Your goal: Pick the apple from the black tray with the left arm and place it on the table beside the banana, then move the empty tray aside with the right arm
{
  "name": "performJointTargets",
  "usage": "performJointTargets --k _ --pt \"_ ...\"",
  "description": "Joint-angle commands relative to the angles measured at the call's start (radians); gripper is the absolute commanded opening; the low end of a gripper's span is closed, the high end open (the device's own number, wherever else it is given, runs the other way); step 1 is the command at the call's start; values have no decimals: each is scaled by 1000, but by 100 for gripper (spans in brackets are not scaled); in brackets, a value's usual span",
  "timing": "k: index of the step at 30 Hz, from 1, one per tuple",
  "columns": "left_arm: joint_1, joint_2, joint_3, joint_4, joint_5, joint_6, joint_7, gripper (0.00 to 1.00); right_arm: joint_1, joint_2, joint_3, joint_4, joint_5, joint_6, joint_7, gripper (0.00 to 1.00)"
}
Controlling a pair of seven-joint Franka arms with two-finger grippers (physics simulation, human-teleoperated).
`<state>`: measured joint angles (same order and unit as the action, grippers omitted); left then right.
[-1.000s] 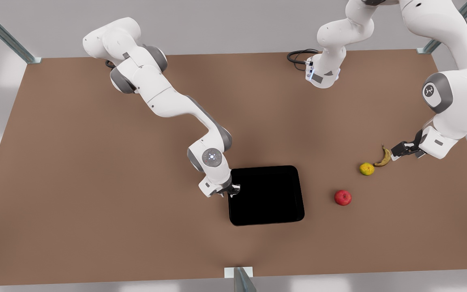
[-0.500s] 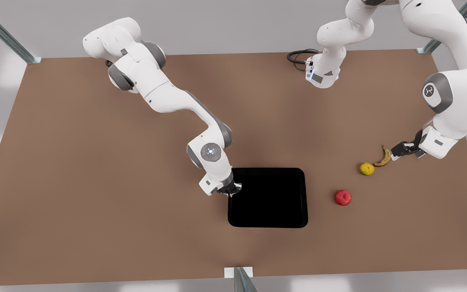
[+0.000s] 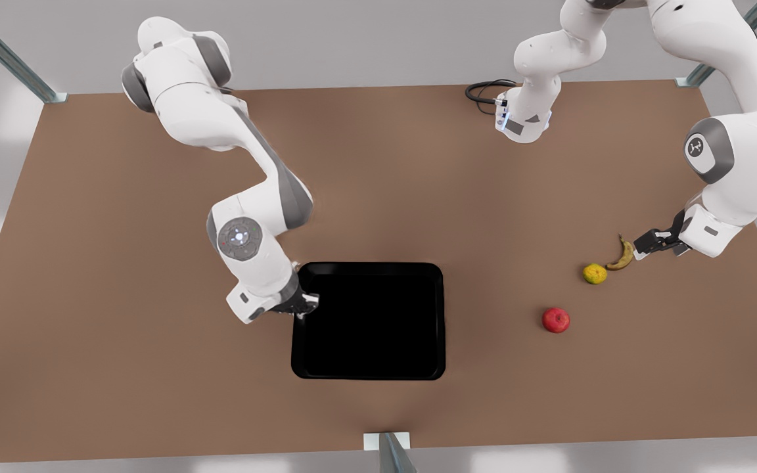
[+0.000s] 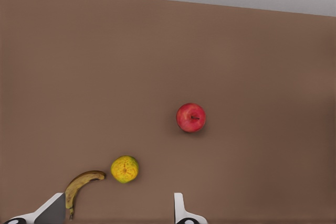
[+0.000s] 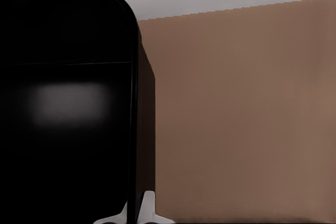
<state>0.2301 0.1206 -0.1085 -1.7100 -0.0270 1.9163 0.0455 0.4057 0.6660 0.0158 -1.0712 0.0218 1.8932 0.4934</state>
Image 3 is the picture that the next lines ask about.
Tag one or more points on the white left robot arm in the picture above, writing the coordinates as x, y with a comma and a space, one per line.
733, 151

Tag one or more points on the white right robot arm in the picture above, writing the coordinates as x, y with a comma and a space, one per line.
194, 105

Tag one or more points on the brown-spotted yellow banana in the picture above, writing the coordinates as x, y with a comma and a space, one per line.
624, 257

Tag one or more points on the yellow-green citrus fruit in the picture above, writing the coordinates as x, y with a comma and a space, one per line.
595, 273

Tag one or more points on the black rectangular tray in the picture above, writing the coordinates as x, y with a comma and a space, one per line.
368, 322

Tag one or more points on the red apple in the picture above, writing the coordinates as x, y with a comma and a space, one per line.
556, 320

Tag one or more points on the silver frame post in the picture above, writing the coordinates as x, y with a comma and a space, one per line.
723, 46
7, 56
391, 450

